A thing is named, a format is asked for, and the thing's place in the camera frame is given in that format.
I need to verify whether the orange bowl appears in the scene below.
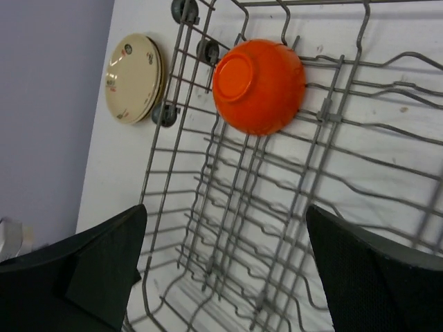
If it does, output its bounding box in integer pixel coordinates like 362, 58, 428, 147
213, 39, 306, 136

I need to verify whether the small cream plate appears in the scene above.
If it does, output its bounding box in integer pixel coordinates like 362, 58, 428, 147
105, 33, 159, 125

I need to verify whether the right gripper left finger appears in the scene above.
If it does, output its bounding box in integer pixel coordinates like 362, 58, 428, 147
1, 205, 147, 331

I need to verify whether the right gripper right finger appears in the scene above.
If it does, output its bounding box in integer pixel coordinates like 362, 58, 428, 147
306, 205, 442, 331

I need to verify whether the cream plate with flower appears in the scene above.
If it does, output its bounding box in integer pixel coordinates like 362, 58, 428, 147
138, 36, 165, 121

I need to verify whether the grey wire dish rack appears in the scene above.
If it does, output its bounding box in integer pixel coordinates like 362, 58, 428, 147
123, 1, 442, 331

